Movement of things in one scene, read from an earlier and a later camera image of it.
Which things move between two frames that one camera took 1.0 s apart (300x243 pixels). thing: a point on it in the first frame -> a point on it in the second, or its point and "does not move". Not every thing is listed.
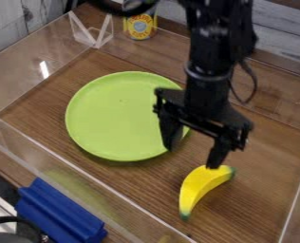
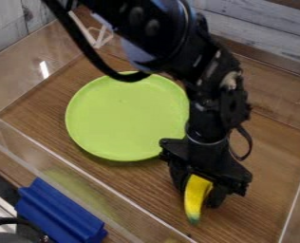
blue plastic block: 56,216 does not move
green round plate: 111,117 does not move
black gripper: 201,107 -> 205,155
